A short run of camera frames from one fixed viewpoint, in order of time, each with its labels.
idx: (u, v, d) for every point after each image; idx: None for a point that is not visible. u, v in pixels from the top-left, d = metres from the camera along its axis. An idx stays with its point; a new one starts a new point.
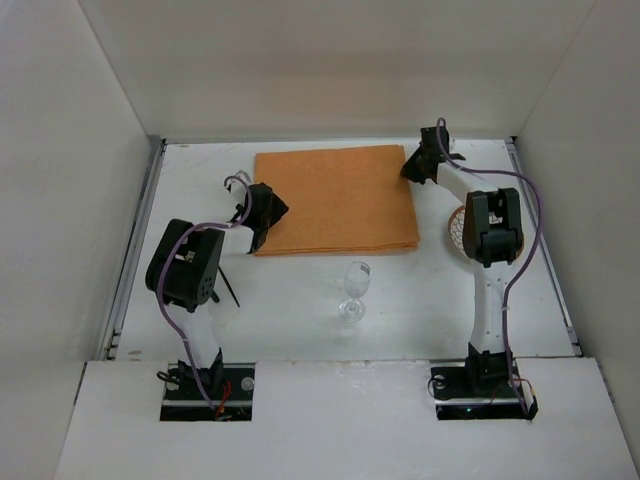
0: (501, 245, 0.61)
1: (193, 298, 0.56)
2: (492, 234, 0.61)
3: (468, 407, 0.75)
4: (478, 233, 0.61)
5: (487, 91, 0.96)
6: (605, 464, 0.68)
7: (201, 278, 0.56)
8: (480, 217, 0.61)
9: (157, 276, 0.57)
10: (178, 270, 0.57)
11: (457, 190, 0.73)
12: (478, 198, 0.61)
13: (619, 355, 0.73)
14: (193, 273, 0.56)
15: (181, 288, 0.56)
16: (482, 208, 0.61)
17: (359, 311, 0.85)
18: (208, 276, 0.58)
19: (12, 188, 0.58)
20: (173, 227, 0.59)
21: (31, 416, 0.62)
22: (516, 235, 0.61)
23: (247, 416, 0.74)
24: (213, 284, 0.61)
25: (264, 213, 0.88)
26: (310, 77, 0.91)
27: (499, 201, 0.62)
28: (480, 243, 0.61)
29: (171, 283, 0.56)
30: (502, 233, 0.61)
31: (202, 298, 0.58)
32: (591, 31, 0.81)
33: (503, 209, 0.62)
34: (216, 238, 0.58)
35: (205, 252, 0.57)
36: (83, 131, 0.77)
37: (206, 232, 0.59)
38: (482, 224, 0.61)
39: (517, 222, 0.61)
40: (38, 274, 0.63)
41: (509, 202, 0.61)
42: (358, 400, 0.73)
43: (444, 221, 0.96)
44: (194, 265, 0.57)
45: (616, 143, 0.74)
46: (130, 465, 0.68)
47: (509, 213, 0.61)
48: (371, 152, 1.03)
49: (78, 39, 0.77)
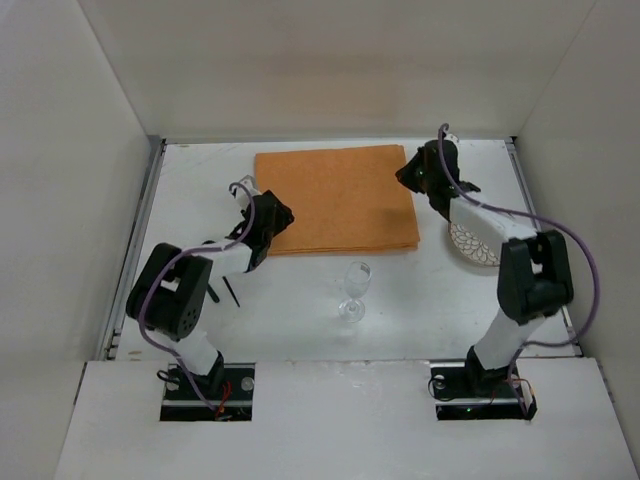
0: (549, 302, 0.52)
1: (174, 333, 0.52)
2: (537, 289, 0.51)
3: (468, 407, 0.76)
4: (521, 288, 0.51)
5: (487, 91, 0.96)
6: (605, 464, 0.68)
7: (183, 313, 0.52)
8: (522, 268, 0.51)
9: (138, 305, 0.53)
10: (161, 301, 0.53)
11: (483, 232, 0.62)
12: (519, 245, 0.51)
13: (619, 355, 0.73)
14: (175, 305, 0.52)
15: (162, 321, 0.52)
16: (525, 257, 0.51)
17: (359, 311, 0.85)
18: (193, 307, 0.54)
19: (12, 188, 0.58)
20: (159, 251, 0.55)
21: (31, 416, 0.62)
22: (565, 289, 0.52)
23: (247, 417, 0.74)
24: (198, 313, 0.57)
25: (266, 227, 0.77)
26: (310, 77, 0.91)
27: (539, 246, 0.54)
28: (526, 300, 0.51)
29: (153, 315, 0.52)
30: (548, 288, 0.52)
31: (184, 331, 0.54)
32: (591, 31, 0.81)
33: (545, 256, 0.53)
34: (202, 270, 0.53)
35: (190, 283, 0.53)
36: (83, 131, 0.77)
37: (193, 260, 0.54)
38: (526, 277, 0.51)
39: (564, 273, 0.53)
40: (38, 274, 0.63)
41: (553, 248, 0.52)
42: (358, 400, 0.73)
43: (444, 222, 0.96)
44: (177, 296, 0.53)
45: (617, 144, 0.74)
46: (130, 465, 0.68)
47: (554, 261, 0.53)
48: (371, 152, 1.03)
49: (78, 39, 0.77)
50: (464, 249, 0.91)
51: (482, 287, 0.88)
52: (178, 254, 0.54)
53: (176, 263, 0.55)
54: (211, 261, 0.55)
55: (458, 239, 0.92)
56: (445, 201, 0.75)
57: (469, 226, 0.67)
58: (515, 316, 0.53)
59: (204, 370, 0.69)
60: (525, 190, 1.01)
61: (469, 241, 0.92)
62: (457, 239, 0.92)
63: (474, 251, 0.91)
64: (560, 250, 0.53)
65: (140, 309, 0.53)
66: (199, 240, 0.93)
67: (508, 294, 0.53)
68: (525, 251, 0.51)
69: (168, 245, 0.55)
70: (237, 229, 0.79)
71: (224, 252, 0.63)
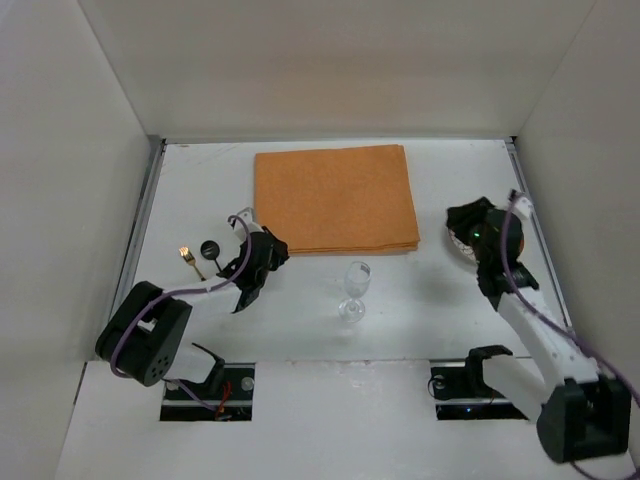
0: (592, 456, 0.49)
1: (141, 378, 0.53)
2: (585, 444, 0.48)
3: (468, 407, 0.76)
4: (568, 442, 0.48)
5: (487, 91, 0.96)
6: (604, 464, 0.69)
7: (153, 358, 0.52)
8: (574, 424, 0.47)
9: (109, 346, 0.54)
10: (134, 344, 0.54)
11: (530, 343, 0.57)
12: (577, 393, 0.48)
13: (619, 356, 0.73)
14: (147, 350, 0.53)
15: (133, 365, 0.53)
16: (581, 411, 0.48)
17: (359, 311, 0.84)
18: (165, 354, 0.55)
19: (12, 188, 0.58)
20: (140, 293, 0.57)
21: (31, 417, 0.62)
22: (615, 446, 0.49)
23: (247, 416, 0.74)
24: (171, 361, 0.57)
25: (260, 267, 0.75)
26: (310, 77, 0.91)
27: (597, 389, 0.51)
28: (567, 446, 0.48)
29: (125, 358, 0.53)
30: (599, 442, 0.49)
31: (152, 378, 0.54)
32: (591, 31, 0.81)
33: (602, 403, 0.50)
34: (178, 317, 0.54)
35: (165, 328, 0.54)
36: (83, 131, 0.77)
37: (171, 305, 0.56)
38: (575, 430, 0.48)
39: (619, 429, 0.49)
40: (38, 274, 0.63)
41: (613, 400, 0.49)
42: (358, 400, 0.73)
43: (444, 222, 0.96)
44: (150, 341, 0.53)
45: (618, 144, 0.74)
46: (131, 465, 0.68)
47: (611, 412, 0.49)
48: (371, 152, 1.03)
49: (78, 39, 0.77)
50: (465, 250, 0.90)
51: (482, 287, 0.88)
52: (160, 296, 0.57)
53: (156, 306, 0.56)
54: (190, 308, 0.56)
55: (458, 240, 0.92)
56: (484, 283, 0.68)
57: (511, 324, 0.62)
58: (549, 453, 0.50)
59: (200, 378, 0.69)
60: (525, 189, 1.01)
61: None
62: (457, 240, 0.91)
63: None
64: (620, 403, 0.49)
65: (112, 350, 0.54)
66: (199, 240, 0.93)
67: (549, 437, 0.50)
68: (583, 403, 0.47)
69: (151, 286, 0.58)
70: (231, 265, 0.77)
71: (209, 292, 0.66)
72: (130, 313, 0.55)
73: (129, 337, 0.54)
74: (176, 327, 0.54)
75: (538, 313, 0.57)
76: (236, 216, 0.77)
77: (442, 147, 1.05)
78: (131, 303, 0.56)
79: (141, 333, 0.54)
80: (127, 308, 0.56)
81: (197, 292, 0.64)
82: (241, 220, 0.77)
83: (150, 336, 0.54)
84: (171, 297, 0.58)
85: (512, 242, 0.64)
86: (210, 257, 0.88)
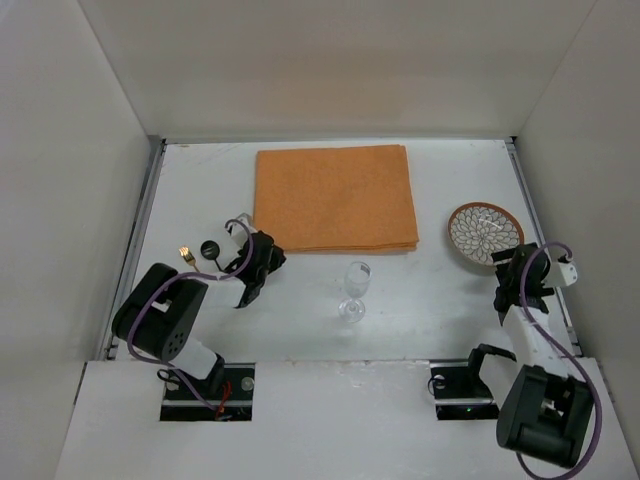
0: (540, 450, 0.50)
1: (159, 354, 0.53)
2: (535, 432, 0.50)
3: (468, 407, 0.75)
4: (518, 418, 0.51)
5: (487, 91, 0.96)
6: (604, 464, 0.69)
7: (170, 334, 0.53)
8: (528, 401, 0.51)
9: (125, 325, 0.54)
10: (151, 321, 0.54)
11: (518, 343, 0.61)
12: (539, 377, 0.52)
13: (619, 356, 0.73)
14: (164, 326, 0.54)
15: (149, 342, 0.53)
16: (537, 394, 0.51)
17: (359, 311, 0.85)
18: (181, 331, 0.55)
19: (11, 189, 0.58)
20: (154, 271, 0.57)
21: (31, 416, 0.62)
22: (568, 447, 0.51)
23: (247, 416, 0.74)
24: (185, 338, 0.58)
25: (262, 264, 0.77)
26: (310, 77, 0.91)
27: (565, 390, 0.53)
28: (517, 431, 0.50)
29: (141, 335, 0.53)
30: (551, 437, 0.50)
31: (169, 354, 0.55)
32: (591, 31, 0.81)
33: (566, 404, 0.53)
34: (195, 293, 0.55)
35: (182, 305, 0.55)
36: (83, 131, 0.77)
37: (186, 284, 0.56)
38: (528, 411, 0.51)
39: (574, 431, 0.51)
40: (38, 274, 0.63)
41: (575, 399, 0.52)
42: (358, 400, 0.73)
43: (444, 222, 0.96)
44: (167, 318, 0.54)
45: (618, 144, 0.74)
46: (131, 465, 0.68)
47: (571, 413, 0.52)
48: (372, 152, 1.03)
49: (78, 40, 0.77)
50: (465, 250, 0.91)
51: (481, 287, 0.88)
52: (175, 275, 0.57)
53: (171, 285, 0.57)
54: (205, 286, 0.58)
55: (458, 240, 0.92)
56: None
57: (509, 334, 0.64)
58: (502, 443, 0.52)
59: (204, 373, 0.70)
60: (525, 189, 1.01)
61: (469, 241, 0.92)
62: (458, 239, 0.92)
63: (474, 251, 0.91)
64: (580, 407, 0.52)
65: (128, 328, 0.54)
66: (199, 240, 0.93)
67: (505, 420, 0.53)
68: (541, 382, 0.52)
69: (166, 267, 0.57)
70: (232, 265, 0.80)
71: (217, 281, 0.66)
72: (146, 291, 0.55)
73: (146, 314, 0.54)
74: (192, 304, 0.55)
75: (534, 323, 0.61)
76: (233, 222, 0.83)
77: (442, 147, 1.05)
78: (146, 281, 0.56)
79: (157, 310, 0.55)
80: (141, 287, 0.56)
81: (207, 278, 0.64)
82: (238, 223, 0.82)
83: (167, 313, 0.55)
84: (187, 277, 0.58)
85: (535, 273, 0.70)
86: (210, 257, 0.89)
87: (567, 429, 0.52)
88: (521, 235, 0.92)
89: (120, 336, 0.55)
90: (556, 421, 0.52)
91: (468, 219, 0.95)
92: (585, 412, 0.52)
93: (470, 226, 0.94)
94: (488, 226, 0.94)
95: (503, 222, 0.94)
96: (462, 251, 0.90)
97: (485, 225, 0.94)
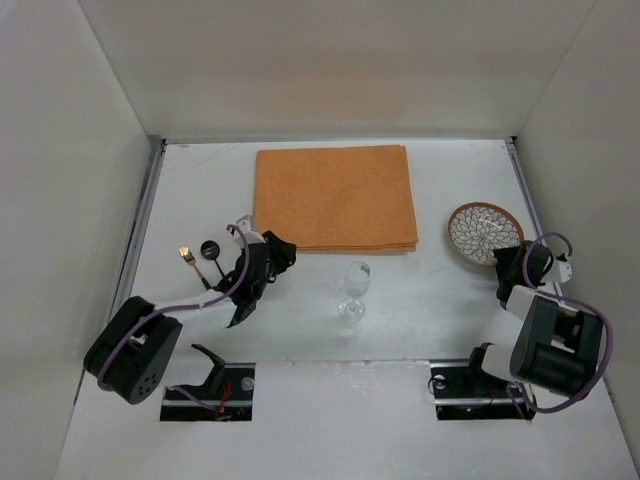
0: (556, 371, 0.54)
1: (127, 396, 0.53)
2: (550, 352, 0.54)
3: (468, 407, 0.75)
4: (532, 338, 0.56)
5: (488, 91, 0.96)
6: (603, 464, 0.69)
7: (138, 378, 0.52)
8: (542, 324, 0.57)
9: (99, 362, 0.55)
10: (122, 361, 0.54)
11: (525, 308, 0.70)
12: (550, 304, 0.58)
13: (618, 356, 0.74)
14: (133, 369, 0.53)
15: (118, 383, 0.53)
16: (551, 317, 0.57)
17: (359, 311, 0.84)
18: (153, 372, 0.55)
19: (11, 189, 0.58)
20: (133, 307, 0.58)
21: (31, 417, 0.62)
22: (583, 369, 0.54)
23: (247, 416, 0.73)
24: (159, 379, 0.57)
25: (257, 281, 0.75)
26: (310, 77, 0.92)
27: (574, 326, 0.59)
28: (534, 350, 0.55)
29: (112, 374, 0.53)
30: (565, 358, 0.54)
31: (139, 396, 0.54)
32: (591, 31, 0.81)
33: (577, 335, 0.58)
34: (167, 335, 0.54)
35: (153, 346, 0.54)
36: (83, 131, 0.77)
37: (162, 322, 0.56)
38: (542, 333, 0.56)
39: (587, 355, 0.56)
40: (38, 275, 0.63)
41: (585, 326, 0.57)
42: (358, 400, 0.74)
43: (444, 222, 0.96)
44: (137, 358, 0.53)
45: (618, 144, 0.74)
46: (131, 465, 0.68)
47: (581, 341, 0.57)
48: (372, 152, 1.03)
49: (79, 40, 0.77)
50: (465, 250, 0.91)
51: (482, 287, 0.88)
52: (152, 313, 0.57)
53: (148, 323, 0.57)
54: (180, 327, 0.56)
55: (458, 239, 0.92)
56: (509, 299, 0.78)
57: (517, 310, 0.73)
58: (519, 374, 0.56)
59: (198, 379, 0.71)
60: (525, 189, 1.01)
61: (469, 241, 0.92)
62: (458, 240, 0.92)
63: (474, 251, 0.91)
64: (590, 335, 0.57)
65: (101, 366, 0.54)
66: (199, 240, 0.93)
67: (521, 351, 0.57)
68: (552, 307, 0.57)
69: (145, 301, 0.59)
70: (227, 277, 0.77)
71: (202, 309, 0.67)
72: (123, 328, 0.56)
73: (118, 354, 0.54)
74: (164, 345, 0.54)
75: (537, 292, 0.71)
76: (234, 225, 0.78)
77: (442, 147, 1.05)
78: (124, 317, 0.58)
79: (130, 349, 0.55)
80: (119, 323, 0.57)
81: (191, 306, 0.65)
82: (239, 229, 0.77)
83: (138, 354, 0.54)
84: (162, 314, 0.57)
85: (536, 267, 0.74)
86: (210, 257, 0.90)
87: (580, 357, 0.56)
88: (521, 234, 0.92)
89: (93, 372, 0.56)
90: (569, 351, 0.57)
91: (468, 219, 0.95)
92: (595, 340, 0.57)
93: (470, 226, 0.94)
94: (489, 226, 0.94)
95: (503, 222, 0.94)
96: (462, 251, 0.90)
97: (486, 225, 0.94)
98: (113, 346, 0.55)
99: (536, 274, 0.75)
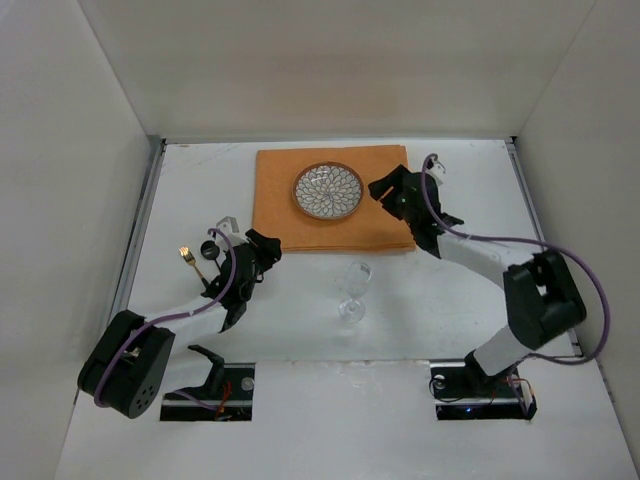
0: (564, 323, 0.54)
1: (126, 411, 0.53)
2: (550, 310, 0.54)
3: (468, 407, 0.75)
4: (533, 313, 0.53)
5: (487, 91, 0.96)
6: (605, 464, 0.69)
7: (135, 393, 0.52)
8: (528, 296, 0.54)
9: (93, 381, 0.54)
10: (117, 376, 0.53)
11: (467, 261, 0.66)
12: (521, 274, 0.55)
13: (619, 356, 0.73)
14: (129, 383, 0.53)
15: (116, 399, 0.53)
16: (528, 282, 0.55)
17: (360, 311, 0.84)
18: (149, 384, 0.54)
19: (13, 189, 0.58)
20: (121, 322, 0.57)
21: (31, 416, 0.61)
22: (576, 306, 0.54)
23: (247, 416, 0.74)
24: (157, 389, 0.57)
25: (245, 282, 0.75)
26: (310, 76, 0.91)
27: (539, 268, 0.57)
28: (542, 327, 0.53)
29: (108, 391, 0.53)
30: (559, 307, 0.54)
31: (137, 409, 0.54)
32: (591, 31, 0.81)
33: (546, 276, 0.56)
34: (161, 346, 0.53)
35: (148, 359, 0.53)
36: (82, 130, 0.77)
37: (154, 333, 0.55)
38: (535, 306, 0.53)
39: (572, 290, 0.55)
40: (38, 275, 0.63)
41: (552, 268, 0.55)
42: (358, 399, 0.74)
43: (306, 193, 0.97)
44: (133, 373, 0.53)
45: (617, 143, 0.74)
46: (131, 465, 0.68)
47: (558, 282, 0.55)
48: (373, 152, 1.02)
49: (79, 39, 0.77)
50: (327, 212, 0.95)
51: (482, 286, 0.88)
52: (143, 326, 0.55)
53: (139, 336, 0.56)
54: (173, 333, 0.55)
55: (310, 205, 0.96)
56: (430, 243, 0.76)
57: (465, 262, 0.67)
58: (537, 343, 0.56)
59: (200, 380, 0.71)
60: (525, 190, 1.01)
61: (323, 201, 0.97)
62: (304, 200, 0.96)
63: (330, 209, 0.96)
64: (560, 268, 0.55)
65: (95, 384, 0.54)
66: (198, 240, 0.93)
67: (526, 323, 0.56)
68: (526, 279, 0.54)
69: (135, 315, 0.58)
70: (215, 282, 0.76)
71: (192, 317, 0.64)
72: (113, 346, 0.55)
73: (112, 370, 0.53)
74: (158, 357, 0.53)
75: (470, 237, 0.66)
76: (215, 229, 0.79)
77: (442, 147, 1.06)
78: (113, 333, 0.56)
79: (125, 364, 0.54)
80: (111, 338, 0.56)
81: (179, 316, 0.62)
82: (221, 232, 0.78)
83: (132, 367, 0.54)
84: (154, 327, 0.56)
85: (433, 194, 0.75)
86: (210, 257, 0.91)
87: (566, 295, 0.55)
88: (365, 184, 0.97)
89: (88, 391, 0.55)
90: (554, 295, 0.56)
91: (311, 182, 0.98)
92: (566, 272, 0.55)
93: (312, 186, 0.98)
94: (326, 186, 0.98)
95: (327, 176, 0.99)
96: (324, 215, 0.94)
97: (319, 182, 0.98)
98: (107, 362, 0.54)
99: (436, 202, 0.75)
